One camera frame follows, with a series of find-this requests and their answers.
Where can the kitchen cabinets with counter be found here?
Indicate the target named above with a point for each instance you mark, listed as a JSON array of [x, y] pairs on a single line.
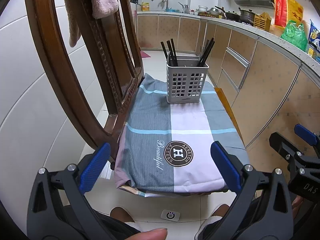
[[270, 80]]

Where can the metal bowl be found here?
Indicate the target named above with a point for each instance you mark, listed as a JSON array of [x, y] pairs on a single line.
[[213, 11]]

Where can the black pot with lid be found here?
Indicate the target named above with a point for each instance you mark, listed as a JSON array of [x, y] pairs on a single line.
[[246, 16]]

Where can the set of dark chopsticks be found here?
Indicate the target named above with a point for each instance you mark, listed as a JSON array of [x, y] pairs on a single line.
[[173, 52]]

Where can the carved wooden chair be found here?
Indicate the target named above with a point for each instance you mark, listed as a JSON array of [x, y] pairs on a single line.
[[110, 62]]

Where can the metal faucet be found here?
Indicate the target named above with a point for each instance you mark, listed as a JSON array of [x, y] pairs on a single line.
[[166, 2]]

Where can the red yellow shopping bag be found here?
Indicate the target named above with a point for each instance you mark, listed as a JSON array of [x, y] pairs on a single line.
[[287, 10]]

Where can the pink towel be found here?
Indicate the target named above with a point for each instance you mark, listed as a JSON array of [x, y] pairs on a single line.
[[102, 0]]

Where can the pink floor mat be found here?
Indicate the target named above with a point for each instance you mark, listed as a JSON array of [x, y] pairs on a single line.
[[145, 55]]

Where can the person's right leg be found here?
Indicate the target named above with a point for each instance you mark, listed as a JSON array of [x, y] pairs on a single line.
[[221, 210]]

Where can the person's leg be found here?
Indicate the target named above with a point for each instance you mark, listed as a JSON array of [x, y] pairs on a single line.
[[121, 213], [221, 210]]

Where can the plaid printed cloth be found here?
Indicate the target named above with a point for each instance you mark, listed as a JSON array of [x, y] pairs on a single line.
[[150, 120]]

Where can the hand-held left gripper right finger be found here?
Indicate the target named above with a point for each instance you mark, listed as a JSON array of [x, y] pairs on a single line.
[[225, 165]]

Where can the wooden utensil box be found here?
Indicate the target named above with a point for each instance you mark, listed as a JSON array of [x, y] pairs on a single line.
[[262, 22]]

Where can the blue basin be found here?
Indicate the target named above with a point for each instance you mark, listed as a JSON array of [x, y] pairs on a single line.
[[172, 10]]

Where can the person's left hand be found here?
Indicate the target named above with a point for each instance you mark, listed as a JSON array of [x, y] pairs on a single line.
[[150, 234]]

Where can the green plastic bag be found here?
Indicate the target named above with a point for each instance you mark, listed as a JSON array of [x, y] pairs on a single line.
[[293, 36]]

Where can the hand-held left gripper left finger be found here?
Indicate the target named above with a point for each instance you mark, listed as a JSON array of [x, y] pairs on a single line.
[[96, 165]]

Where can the dark-lidded jar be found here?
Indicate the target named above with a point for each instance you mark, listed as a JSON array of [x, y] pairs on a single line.
[[311, 52]]

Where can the sink utensil cup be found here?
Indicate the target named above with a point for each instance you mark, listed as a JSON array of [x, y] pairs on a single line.
[[185, 8]]

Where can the grey slotted utensil holder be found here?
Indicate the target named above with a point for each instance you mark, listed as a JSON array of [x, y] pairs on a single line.
[[187, 101]]

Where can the low wooden table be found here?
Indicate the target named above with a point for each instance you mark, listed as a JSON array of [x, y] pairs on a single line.
[[226, 105]]

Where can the black wok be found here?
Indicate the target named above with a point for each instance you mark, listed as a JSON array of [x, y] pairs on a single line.
[[232, 15]]

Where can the person's left leg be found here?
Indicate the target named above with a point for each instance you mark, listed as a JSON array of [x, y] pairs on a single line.
[[121, 213]]

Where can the blue snack bag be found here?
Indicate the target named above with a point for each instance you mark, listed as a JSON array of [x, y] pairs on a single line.
[[314, 33]]

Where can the white floor device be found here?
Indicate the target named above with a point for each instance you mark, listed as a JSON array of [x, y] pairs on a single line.
[[170, 215]]

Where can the person's right hand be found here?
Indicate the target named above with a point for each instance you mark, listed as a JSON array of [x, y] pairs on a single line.
[[297, 202]]

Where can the white slipper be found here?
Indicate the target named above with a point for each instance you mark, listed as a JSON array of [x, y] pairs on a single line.
[[212, 221], [132, 226]]

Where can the stacked white bowls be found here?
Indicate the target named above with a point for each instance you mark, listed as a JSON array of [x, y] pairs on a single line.
[[202, 8]]

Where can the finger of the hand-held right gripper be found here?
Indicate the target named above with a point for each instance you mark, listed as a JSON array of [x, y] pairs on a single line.
[[282, 143], [303, 133]]

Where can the yellow box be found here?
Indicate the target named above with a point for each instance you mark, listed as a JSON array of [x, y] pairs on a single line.
[[145, 6]]

